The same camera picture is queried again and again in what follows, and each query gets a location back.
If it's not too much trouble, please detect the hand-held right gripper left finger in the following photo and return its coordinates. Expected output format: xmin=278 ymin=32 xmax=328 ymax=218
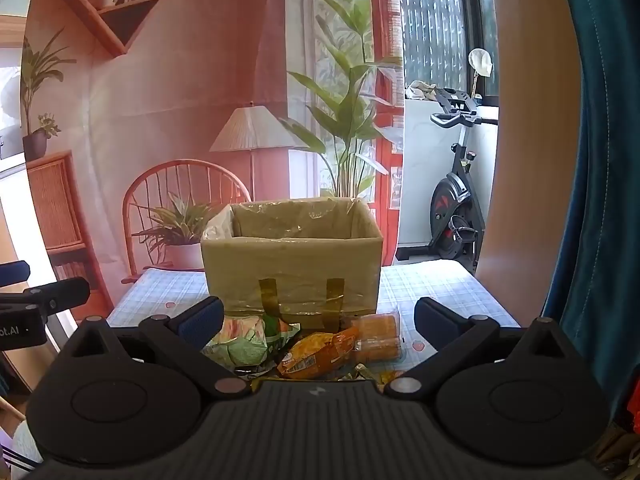
xmin=59 ymin=296 xmax=250 ymax=402

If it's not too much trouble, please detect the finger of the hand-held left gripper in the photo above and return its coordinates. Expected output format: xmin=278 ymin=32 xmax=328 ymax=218
xmin=0 ymin=277 xmax=91 ymax=317
xmin=0 ymin=259 xmax=31 ymax=287

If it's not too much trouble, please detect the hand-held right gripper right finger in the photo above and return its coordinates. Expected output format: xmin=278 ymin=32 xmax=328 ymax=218
xmin=383 ymin=296 xmax=587 ymax=402

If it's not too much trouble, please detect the green snack bag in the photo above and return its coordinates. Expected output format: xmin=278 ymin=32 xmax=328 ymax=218
xmin=202 ymin=312 xmax=302 ymax=369

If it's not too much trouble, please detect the small yellow snack packet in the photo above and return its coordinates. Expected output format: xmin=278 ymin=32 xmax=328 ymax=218
xmin=345 ymin=363 xmax=401 ymax=386

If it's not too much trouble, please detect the tan shopping bag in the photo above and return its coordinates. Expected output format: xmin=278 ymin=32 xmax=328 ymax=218
xmin=200 ymin=197 xmax=385 ymax=319

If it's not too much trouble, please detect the orange chip bag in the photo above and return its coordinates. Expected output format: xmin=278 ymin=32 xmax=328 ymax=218
xmin=276 ymin=327 xmax=362 ymax=380

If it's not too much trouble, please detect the clear orange cake packet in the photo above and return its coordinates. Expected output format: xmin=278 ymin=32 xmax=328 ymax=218
xmin=350 ymin=310 xmax=405 ymax=364

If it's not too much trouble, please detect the black exercise bike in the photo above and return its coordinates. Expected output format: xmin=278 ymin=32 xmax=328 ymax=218
xmin=395 ymin=87 xmax=501 ymax=274

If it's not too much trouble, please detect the beige crumpled cloth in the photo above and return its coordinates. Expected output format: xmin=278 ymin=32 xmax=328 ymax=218
xmin=405 ymin=80 xmax=442 ymax=103

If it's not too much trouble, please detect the printed room backdrop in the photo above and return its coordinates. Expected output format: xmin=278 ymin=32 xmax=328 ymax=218
xmin=20 ymin=0 xmax=407 ymax=312

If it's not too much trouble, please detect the teal curtain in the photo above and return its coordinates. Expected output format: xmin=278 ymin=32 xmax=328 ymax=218
xmin=542 ymin=0 xmax=640 ymax=413

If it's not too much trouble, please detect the white cloth on stick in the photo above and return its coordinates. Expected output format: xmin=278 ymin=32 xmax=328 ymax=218
xmin=468 ymin=47 xmax=494 ymax=99

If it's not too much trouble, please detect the dark framed window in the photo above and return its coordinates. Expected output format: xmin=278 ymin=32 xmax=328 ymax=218
xmin=397 ymin=0 xmax=501 ymax=107

